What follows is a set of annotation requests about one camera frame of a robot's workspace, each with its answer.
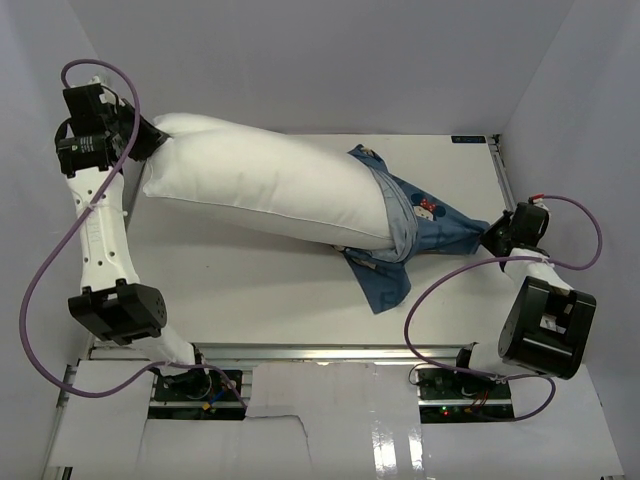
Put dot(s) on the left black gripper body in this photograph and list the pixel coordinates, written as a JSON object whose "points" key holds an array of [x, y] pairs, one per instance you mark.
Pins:
{"points": [[119, 121]]}

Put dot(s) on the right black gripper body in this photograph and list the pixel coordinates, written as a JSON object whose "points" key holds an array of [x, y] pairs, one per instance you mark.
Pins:
{"points": [[512, 217]]}

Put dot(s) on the blue cartoon print pillowcase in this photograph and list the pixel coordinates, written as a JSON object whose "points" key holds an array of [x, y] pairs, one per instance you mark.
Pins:
{"points": [[419, 223]]}

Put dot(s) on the white pillow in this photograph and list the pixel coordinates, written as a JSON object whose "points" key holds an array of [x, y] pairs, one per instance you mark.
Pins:
{"points": [[267, 181]]}

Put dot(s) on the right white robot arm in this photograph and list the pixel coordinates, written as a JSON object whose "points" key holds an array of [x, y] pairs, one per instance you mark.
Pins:
{"points": [[484, 356]]}

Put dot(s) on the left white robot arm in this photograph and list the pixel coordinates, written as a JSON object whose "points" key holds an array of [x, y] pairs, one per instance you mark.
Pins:
{"points": [[113, 305]]}

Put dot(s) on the aluminium table frame rail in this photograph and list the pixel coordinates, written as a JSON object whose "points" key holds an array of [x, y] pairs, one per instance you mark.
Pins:
{"points": [[525, 200]]}

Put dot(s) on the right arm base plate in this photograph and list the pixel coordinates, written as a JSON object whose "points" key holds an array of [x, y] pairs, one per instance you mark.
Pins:
{"points": [[447, 397]]}

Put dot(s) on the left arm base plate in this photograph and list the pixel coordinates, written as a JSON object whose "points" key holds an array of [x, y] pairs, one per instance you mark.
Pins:
{"points": [[206, 397]]}

